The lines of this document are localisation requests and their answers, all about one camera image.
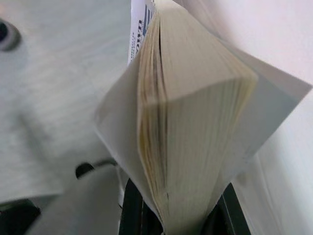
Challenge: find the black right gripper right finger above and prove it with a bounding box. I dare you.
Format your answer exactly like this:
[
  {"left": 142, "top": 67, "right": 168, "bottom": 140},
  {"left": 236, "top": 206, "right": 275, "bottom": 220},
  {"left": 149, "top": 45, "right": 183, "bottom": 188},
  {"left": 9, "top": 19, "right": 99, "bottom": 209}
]
[{"left": 202, "top": 182, "right": 245, "bottom": 235}]

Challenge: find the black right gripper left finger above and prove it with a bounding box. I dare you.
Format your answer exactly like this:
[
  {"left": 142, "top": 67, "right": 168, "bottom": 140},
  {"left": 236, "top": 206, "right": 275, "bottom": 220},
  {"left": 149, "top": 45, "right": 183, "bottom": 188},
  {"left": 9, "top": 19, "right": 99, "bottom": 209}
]
[{"left": 119, "top": 180, "right": 164, "bottom": 235}]

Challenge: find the white book with blue letters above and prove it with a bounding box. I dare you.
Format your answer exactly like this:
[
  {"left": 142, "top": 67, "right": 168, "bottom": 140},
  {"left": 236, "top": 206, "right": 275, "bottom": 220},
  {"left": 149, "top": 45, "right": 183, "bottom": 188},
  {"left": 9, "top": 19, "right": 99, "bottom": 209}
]
[{"left": 94, "top": 0, "right": 313, "bottom": 235}]

